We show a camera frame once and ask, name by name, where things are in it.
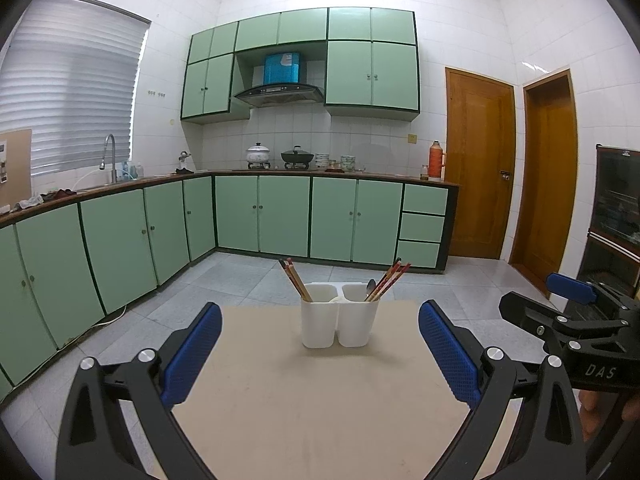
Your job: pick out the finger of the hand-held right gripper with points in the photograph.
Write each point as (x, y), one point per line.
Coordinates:
(570, 287)
(530, 310)

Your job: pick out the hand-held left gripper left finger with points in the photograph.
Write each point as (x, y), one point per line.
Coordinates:
(192, 355)

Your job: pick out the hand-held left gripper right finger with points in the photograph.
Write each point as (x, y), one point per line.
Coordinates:
(450, 355)

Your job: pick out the white plastic utensil container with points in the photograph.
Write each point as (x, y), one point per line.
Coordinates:
(317, 320)
(357, 320)

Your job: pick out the group of chopsticks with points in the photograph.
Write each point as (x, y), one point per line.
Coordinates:
(381, 281)

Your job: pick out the person's right hand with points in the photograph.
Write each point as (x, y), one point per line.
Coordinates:
(590, 405)

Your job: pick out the black glass-front cabinet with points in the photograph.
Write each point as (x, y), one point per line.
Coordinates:
(615, 220)

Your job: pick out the metal spoon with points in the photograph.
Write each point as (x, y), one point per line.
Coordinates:
(370, 287)

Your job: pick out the green cabinet drawer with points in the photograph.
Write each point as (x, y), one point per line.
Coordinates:
(419, 254)
(425, 199)
(422, 227)

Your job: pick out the green lower kitchen cabinets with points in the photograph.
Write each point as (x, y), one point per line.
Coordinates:
(120, 240)

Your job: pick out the green kitchen cabinets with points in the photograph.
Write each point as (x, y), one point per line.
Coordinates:
(370, 75)
(120, 240)

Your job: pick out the orange thermos flask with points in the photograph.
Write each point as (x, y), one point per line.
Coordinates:
(436, 160)

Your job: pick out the bottles beside sink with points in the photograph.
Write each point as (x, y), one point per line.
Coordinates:
(132, 170)

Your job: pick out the metal kettle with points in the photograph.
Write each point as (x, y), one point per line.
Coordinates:
(185, 160)

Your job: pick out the white lidded pot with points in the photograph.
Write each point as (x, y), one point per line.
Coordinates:
(258, 155)

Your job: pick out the brown kitchen countertop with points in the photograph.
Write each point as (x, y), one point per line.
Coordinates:
(300, 172)

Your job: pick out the crumpled cloth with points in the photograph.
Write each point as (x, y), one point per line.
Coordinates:
(45, 197)

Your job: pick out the metal sink faucet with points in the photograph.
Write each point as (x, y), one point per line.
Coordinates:
(111, 150)

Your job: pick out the black wok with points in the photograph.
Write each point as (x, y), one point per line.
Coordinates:
(296, 156)

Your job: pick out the brown cork board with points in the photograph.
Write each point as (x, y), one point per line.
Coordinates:
(17, 160)

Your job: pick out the black range hood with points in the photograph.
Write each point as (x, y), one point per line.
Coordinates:
(280, 92)

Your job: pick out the green upper kitchen cabinets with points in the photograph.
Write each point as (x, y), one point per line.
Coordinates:
(370, 75)

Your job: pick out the white window blind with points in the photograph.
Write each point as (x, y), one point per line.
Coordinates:
(75, 95)

